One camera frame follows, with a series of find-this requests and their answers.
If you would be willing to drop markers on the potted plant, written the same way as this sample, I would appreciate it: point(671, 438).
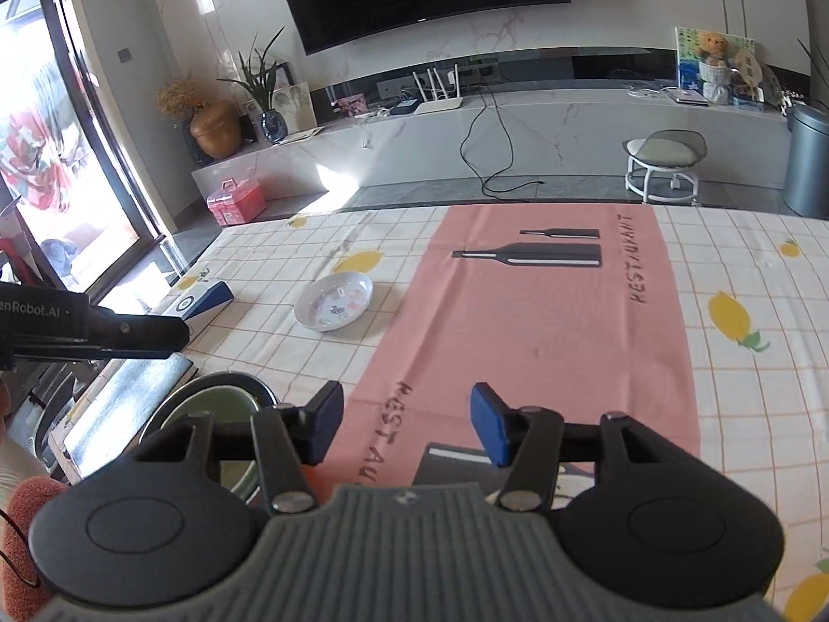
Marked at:
point(817, 68)

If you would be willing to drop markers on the wall switch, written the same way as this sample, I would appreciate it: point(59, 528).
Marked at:
point(125, 55)

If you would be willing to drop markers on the marble tv cabinet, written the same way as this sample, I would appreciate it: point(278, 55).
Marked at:
point(421, 149)

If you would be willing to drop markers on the glass sliding door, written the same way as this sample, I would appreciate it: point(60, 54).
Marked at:
point(58, 142)

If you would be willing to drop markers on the framed drawing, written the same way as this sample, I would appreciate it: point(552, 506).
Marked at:
point(295, 107)

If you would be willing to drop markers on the dried yellow flowers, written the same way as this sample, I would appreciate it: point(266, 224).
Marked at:
point(181, 96)

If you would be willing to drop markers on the black set-top box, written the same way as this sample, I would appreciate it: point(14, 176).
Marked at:
point(403, 107)

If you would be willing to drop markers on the small white sticker plate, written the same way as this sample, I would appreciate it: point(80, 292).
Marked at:
point(333, 301)

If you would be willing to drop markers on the coral knit clothing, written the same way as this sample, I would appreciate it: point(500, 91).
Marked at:
point(26, 531)

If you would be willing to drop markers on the grey tray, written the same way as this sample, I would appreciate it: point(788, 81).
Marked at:
point(129, 395)

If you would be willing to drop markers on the brown round vase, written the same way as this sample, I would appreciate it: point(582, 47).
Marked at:
point(216, 129)

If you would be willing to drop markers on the round hand fan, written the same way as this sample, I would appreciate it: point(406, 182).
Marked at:
point(746, 68)

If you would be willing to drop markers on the white router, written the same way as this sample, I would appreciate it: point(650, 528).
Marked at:
point(440, 103)

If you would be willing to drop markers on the grey trash can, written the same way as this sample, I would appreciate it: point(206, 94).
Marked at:
point(806, 162)

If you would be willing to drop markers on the pink placemat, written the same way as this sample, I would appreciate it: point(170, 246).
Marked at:
point(518, 337)

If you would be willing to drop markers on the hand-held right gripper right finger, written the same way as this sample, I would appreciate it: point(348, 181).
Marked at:
point(487, 424)

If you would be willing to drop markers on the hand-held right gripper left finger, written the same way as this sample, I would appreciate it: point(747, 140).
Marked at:
point(328, 424)

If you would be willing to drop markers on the teddy bear bouquet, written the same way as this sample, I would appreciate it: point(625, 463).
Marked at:
point(714, 68)

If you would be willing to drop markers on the flat white device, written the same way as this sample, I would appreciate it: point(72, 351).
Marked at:
point(690, 97)

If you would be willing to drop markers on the blue and white box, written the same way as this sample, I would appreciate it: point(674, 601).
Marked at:
point(207, 295)

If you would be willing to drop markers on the green leafy plant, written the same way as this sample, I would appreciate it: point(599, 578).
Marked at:
point(259, 78)

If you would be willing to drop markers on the white rolling stool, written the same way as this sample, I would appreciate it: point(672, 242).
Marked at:
point(664, 154)

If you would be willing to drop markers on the green ceramic bowl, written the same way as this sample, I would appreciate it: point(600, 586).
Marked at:
point(226, 403)

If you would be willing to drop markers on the pink storage box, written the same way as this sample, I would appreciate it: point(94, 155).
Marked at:
point(236, 204)

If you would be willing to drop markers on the blue picture board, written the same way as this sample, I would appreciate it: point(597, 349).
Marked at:
point(686, 58)

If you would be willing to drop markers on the white paper sheet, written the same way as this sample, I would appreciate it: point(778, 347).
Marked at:
point(299, 136)

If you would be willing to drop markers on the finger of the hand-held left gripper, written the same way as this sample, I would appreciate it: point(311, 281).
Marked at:
point(142, 337)

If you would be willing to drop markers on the stainless steel bowl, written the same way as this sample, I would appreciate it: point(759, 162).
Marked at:
point(169, 400)

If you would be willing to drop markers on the blue glass vase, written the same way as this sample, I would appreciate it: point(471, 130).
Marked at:
point(272, 124)

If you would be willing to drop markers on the pink photo card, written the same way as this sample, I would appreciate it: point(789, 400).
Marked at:
point(351, 105)

